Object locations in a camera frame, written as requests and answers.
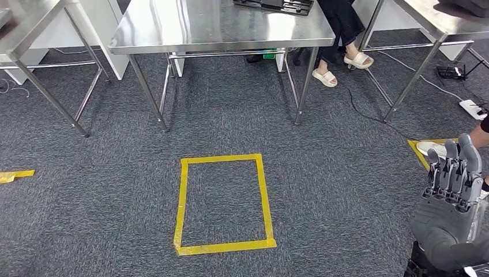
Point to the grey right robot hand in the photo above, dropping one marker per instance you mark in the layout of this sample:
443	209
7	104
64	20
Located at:
443	218

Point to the person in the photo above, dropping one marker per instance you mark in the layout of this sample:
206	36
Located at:
340	23
428	147

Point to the black floor device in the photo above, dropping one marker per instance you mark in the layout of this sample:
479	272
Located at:
450	72

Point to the loose yellow floor tape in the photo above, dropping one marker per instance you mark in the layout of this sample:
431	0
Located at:
15	175

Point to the black plastic frame part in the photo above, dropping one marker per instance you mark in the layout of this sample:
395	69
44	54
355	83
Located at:
275	5

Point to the yellow floor tape square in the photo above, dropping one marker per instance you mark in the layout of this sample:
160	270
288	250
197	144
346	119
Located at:
418	153
183	198

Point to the green plastic crate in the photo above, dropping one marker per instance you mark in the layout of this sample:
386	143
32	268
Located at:
269	54

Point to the white power strip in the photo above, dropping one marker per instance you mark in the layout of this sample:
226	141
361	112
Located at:
473	109

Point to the stainless steel workbench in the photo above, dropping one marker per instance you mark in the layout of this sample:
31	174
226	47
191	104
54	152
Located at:
214	26

